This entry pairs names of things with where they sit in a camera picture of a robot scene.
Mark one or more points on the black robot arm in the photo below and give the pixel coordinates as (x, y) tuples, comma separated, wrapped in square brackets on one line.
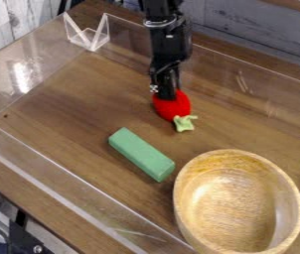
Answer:
[(159, 10)]

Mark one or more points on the black clamp with bolt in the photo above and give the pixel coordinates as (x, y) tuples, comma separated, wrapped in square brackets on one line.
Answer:
[(24, 243)]

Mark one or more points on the clear acrylic front wall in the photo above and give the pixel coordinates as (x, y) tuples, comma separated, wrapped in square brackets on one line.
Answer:
[(93, 223)]

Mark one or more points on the red plush strawberry toy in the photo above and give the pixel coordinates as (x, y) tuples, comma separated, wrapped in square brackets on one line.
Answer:
[(175, 111)]

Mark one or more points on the wooden oval bowl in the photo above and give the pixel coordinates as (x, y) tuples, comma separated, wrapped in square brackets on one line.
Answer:
[(235, 204)]

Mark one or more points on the clear acrylic corner bracket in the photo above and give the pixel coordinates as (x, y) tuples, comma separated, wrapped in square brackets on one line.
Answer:
[(88, 38)]

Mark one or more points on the green rectangular block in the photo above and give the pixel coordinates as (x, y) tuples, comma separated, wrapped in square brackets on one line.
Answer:
[(143, 155)]

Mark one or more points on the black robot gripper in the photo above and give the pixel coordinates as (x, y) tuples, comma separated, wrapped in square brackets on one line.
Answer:
[(171, 47)]

